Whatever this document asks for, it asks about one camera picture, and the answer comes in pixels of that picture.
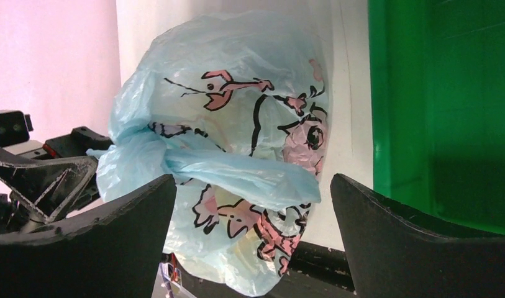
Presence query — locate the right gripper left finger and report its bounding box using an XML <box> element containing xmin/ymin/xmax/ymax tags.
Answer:
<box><xmin>0</xmin><ymin>174</ymin><xmax>176</xmax><ymax>297</ymax></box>

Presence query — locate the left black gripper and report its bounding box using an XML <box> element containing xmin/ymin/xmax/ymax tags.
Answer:
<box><xmin>0</xmin><ymin>126</ymin><xmax>113</xmax><ymax>235</ymax></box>

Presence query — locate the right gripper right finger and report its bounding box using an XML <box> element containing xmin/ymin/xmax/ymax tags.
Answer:
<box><xmin>330</xmin><ymin>174</ymin><xmax>505</xmax><ymax>297</ymax></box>

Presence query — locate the light blue plastic bag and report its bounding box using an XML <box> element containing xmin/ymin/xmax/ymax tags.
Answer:
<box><xmin>93</xmin><ymin>11</ymin><xmax>329</xmax><ymax>297</ymax></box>

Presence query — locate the green plastic tray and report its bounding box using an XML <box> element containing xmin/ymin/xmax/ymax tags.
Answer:
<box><xmin>368</xmin><ymin>0</ymin><xmax>505</xmax><ymax>234</ymax></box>

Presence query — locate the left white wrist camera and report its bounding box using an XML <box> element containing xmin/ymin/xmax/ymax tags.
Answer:
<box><xmin>0</xmin><ymin>110</ymin><xmax>43</xmax><ymax>155</ymax></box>

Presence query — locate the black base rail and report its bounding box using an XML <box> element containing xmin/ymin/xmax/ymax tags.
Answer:
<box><xmin>170</xmin><ymin>240</ymin><xmax>358</xmax><ymax>298</ymax></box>

